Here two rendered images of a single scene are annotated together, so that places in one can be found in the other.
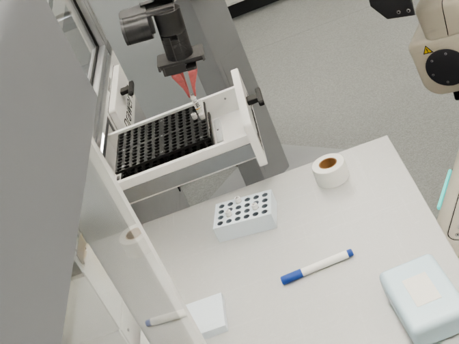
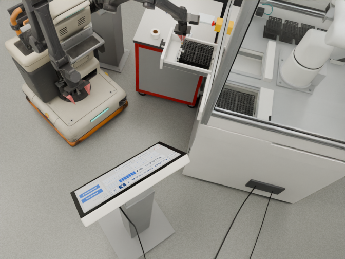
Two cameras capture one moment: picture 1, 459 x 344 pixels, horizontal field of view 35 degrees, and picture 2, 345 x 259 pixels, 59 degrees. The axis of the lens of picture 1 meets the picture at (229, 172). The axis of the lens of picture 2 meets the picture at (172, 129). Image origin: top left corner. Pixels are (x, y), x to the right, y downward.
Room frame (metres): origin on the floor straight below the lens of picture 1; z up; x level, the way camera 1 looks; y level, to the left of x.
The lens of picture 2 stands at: (2.90, -0.04, 2.43)
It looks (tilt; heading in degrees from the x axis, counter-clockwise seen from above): 62 degrees down; 176
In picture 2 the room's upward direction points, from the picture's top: 12 degrees clockwise
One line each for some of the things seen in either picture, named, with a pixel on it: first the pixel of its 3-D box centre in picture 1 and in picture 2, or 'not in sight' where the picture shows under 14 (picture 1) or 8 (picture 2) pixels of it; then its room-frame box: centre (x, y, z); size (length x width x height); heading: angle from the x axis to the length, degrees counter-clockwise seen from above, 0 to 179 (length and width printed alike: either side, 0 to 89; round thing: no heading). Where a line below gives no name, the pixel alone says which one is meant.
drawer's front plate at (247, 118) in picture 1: (248, 114); (166, 48); (1.46, -0.09, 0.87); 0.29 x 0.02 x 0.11; 173
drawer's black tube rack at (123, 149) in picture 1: (167, 147); (195, 55); (1.49, 0.11, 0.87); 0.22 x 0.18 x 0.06; 83
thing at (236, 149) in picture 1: (164, 149); (196, 56); (1.49, 0.12, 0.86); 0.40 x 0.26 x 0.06; 83
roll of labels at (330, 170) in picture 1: (330, 170); (155, 33); (1.26, -0.19, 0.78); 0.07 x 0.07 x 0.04
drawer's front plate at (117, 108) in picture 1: (122, 103); (204, 96); (1.82, 0.19, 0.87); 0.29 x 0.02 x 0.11; 173
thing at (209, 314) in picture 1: (191, 322); (205, 18); (1.01, 0.17, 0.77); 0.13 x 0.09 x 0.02; 83
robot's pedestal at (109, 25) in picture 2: not in sight; (108, 30); (0.90, -0.65, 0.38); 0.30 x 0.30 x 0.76; 82
